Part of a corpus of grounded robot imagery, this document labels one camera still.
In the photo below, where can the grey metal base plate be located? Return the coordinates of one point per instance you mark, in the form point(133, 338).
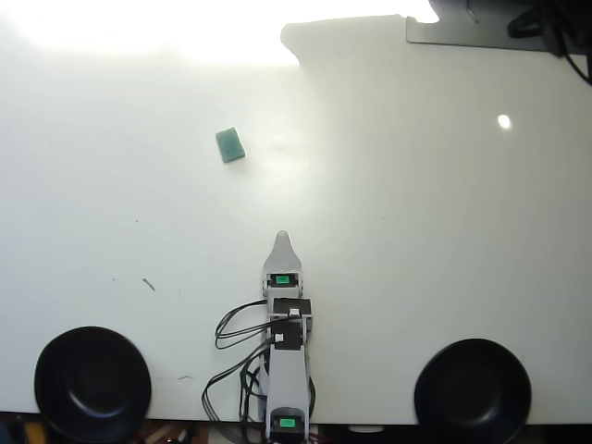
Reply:
point(481, 34)

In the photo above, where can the blue foam cube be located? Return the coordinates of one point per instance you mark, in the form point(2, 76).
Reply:
point(230, 144)

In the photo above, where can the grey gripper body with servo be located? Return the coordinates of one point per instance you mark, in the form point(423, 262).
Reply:
point(282, 279)

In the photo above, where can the black bowl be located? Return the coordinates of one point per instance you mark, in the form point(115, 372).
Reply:
point(92, 384)
point(472, 393)

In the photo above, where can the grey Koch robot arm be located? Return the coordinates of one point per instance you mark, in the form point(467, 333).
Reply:
point(287, 379)

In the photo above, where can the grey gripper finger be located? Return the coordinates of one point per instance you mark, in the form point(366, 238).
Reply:
point(282, 254)

